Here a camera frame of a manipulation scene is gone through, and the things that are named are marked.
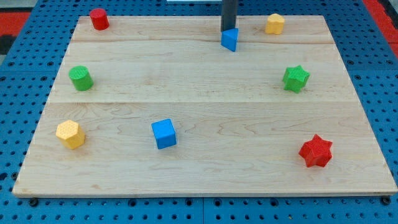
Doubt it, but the blue cube block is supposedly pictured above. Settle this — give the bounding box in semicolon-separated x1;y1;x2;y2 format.
151;118;177;149

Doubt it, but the light wooden board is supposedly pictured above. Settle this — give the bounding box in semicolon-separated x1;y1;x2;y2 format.
13;16;397;198

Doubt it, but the blue triangular prism block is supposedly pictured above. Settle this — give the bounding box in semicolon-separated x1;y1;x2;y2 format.
221;28;239;52

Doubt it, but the green star block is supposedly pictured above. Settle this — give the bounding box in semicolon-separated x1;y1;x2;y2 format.
282;65;310;93

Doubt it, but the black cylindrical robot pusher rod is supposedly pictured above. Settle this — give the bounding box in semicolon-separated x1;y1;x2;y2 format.
220;0;238;32

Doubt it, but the yellow heart-shaped block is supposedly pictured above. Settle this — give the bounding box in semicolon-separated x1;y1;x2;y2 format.
264;14;285;35

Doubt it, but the green cylinder block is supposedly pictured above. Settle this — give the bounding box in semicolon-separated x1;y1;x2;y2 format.
68;65;94;91

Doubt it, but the red star block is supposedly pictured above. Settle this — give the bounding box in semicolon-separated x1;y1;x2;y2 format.
298;134;333;167

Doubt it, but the yellow hexagonal block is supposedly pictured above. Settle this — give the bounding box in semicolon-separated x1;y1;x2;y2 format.
55;120;85;149

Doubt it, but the red cylinder block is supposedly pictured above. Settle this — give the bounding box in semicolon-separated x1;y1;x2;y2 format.
89;8;109;30

